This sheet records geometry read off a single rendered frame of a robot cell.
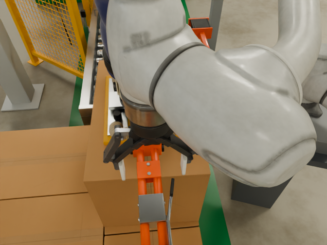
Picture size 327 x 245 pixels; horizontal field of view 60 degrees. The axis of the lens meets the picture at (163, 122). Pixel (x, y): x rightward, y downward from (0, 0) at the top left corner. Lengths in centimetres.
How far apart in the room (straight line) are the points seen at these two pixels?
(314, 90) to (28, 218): 127
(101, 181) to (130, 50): 63
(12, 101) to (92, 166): 179
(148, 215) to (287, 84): 48
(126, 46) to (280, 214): 177
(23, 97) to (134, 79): 228
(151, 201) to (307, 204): 152
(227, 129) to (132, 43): 15
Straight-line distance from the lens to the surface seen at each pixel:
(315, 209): 211
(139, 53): 34
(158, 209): 70
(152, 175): 74
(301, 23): 42
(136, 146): 54
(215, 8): 192
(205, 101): 28
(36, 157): 155
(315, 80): 120
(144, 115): 43
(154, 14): 33
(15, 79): 248
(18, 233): 139
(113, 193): 99
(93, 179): 92
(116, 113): 100
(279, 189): 178
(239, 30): 336
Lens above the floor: 173
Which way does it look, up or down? 50 degrees down
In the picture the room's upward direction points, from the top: straight up
